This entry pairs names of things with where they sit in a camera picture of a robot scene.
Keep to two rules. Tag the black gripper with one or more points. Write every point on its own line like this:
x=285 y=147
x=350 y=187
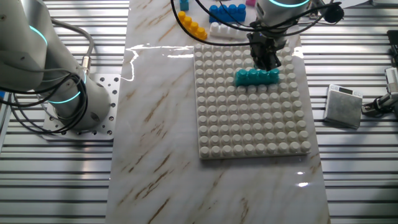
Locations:
x=267 y=43

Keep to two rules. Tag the teal four-stud block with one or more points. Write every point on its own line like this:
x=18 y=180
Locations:
x=248 y=79

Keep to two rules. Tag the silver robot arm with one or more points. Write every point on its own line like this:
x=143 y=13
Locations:
x=25 y=46

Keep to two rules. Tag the white four-stud block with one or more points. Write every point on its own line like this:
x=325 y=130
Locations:
x=227 y=31

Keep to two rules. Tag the blue four-stud block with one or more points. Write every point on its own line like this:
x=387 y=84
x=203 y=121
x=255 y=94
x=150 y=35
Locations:
x=227 y=15

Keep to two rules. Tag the white studded baseplate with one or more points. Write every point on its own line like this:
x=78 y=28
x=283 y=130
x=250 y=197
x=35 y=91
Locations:
x=233 y=124

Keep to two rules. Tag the orange-yellow four-stud block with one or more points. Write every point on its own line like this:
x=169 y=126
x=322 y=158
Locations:
x=191 y=26

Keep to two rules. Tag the silver digital scale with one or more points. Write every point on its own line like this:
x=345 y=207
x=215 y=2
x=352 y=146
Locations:
x=342 y=109

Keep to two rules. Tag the light blue three-stud block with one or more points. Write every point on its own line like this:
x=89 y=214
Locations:
x=184 y=5

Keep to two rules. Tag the white paper sheet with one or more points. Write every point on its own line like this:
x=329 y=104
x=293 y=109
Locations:
x=356 y=3

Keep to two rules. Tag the black box device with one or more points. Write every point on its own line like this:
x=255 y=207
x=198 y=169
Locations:
x=394 y=46

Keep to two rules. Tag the white marble board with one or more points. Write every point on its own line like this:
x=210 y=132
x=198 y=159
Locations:
x=155 y=155

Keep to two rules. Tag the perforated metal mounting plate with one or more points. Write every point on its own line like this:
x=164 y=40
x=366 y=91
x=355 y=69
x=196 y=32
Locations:
x=107 y=84

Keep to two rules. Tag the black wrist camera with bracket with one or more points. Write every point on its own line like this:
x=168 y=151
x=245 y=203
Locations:
x=334 y=14

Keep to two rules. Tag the black camera clamp mount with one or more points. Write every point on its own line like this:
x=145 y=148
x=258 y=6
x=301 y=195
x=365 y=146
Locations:
x=384 y=102

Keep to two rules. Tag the small silver camera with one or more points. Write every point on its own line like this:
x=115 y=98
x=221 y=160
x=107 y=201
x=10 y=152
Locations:
x=392 y=79

